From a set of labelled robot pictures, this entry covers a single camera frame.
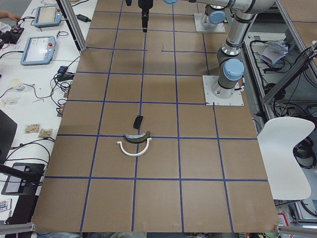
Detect blue teach pendant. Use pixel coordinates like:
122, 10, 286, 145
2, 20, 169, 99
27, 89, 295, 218
34, 6, 62, 28
20, 36, 56, 66

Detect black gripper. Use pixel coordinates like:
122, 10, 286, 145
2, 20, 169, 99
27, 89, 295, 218
137, 0, 154, 33

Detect white chair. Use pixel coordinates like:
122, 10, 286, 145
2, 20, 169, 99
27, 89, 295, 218
258, 117, 315, 200

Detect colourful remote control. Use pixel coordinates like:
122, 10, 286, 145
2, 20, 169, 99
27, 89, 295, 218
0, 198, 12, 212

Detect far blue teach pendant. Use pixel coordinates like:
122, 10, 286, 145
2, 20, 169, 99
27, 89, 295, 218
34, 6, 62, 28

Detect grey green brake shoe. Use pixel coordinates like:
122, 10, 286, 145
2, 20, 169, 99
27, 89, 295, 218
124, 131, 151, 144

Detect bag of small parts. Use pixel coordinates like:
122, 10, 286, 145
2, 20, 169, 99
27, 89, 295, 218
24, 123, 41, 134
38, 128, 53, 138

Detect aluminium frame post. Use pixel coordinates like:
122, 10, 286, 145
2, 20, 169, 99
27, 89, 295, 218
56, 0, 87, 52

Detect black power adapter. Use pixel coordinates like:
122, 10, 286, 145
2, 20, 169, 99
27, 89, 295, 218
76, 14, 91, 22

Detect white curved plastic part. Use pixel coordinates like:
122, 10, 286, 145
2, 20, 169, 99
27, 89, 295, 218
116, 138, 152, 157

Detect blue usb hub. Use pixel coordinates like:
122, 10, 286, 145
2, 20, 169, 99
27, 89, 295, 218
57, 65, 68, 74

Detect black monitor stand base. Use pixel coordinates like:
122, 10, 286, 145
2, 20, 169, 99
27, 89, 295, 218
0, 163, 45, 195

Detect white tape roll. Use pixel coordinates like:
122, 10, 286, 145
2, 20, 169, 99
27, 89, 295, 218
10, 78, 25, 92

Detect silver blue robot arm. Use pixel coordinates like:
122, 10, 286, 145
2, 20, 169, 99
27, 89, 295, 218
197, 0, 274, 99
201, 5, 225, 28

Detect near blue teach pendant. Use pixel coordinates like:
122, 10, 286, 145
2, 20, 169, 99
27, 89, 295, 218
20, 36, 56, 66

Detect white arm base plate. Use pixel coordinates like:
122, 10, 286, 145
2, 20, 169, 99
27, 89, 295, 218
194, 13, 226, 34
203, 75, 244, 106

